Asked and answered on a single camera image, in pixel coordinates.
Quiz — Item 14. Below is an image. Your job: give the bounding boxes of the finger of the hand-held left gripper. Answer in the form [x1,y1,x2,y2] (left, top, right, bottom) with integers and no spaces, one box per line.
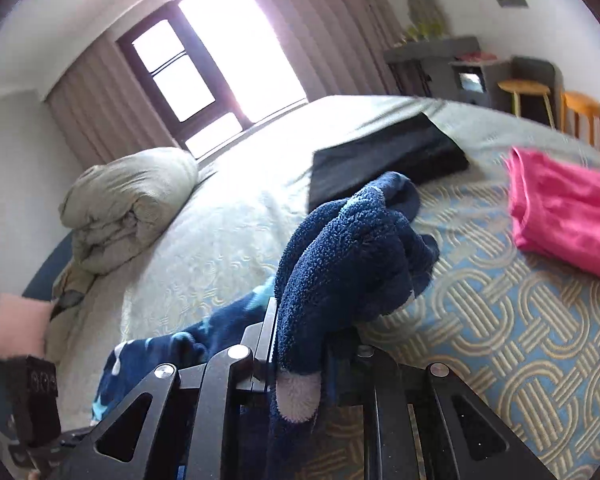
[7,425,98,478]

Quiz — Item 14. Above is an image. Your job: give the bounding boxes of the beige curtain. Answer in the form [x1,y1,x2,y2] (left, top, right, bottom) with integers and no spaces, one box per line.
[220,0,406,103]
[45,37,181,171]

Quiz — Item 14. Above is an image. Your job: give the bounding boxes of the pink pants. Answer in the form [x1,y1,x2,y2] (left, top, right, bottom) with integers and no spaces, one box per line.
[504,146,600,283]

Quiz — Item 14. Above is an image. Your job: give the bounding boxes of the crumpled beige sheet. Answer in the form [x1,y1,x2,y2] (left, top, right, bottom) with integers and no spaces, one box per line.
[47,265,88,361]

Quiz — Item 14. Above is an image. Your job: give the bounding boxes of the pink pillow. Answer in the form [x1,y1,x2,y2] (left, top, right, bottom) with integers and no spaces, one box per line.
[0,294,56,361]

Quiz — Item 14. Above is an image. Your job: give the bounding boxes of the black folded pants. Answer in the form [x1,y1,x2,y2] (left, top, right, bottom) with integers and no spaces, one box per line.
[307,111,471,213]

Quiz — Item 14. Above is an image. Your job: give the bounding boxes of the dark-framed window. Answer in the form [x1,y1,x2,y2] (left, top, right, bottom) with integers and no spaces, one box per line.
[117,0,311,158]

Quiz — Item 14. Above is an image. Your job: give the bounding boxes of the dark grey chair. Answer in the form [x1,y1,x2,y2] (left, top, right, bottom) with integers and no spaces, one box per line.
[510,56,563,128]

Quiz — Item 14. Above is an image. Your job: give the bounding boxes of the grey side cabinet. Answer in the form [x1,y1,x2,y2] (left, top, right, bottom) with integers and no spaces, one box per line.
[449,57,513,108]

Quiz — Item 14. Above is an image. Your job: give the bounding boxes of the bed with patterned bedspread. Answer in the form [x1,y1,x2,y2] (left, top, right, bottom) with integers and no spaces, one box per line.
[45,94,600,480]

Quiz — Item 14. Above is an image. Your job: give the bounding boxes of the grey dressing table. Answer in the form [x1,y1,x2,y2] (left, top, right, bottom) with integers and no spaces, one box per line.
[384,35,481,98]

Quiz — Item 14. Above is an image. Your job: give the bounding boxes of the grey-framed mirror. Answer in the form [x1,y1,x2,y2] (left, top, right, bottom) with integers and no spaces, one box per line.
[406,0,448,36]

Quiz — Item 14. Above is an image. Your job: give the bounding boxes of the navy star fleece pants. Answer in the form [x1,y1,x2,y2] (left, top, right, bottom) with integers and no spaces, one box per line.
[91,171,441,480]

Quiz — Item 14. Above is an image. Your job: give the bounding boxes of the blue headboard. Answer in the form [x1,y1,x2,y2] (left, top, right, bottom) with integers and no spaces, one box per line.
[20,230,76,301]

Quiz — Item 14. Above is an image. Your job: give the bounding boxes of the orange wooden stool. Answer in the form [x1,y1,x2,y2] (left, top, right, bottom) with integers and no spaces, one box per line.
[561,91,600,151]

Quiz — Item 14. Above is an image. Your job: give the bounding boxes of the folded grey-green duvet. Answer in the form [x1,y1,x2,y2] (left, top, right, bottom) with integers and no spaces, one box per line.
[60,147,199,275]

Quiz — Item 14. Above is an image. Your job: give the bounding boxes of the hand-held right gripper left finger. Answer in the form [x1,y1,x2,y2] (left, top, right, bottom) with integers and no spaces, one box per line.
[50,297,281,480]

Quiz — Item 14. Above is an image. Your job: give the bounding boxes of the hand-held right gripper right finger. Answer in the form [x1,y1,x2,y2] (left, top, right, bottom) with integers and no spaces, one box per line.
[324,332,558,480]

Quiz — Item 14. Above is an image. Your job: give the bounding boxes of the green bottles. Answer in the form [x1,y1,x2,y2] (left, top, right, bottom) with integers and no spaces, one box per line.
[405,20,451,41]

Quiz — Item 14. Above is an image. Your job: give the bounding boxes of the round wooden stool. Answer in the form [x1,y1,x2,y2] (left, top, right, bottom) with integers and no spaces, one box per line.
[497,79,556,128]

